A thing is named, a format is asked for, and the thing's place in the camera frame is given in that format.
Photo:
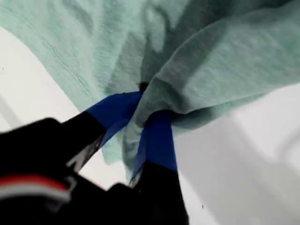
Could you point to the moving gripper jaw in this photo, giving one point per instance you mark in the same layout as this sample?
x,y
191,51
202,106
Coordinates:
x,y
110,110

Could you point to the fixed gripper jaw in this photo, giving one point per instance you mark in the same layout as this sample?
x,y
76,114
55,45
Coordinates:
x,y
159,145

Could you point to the pale green T-shirt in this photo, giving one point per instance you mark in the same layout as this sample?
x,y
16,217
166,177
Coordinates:
x,y
211,58

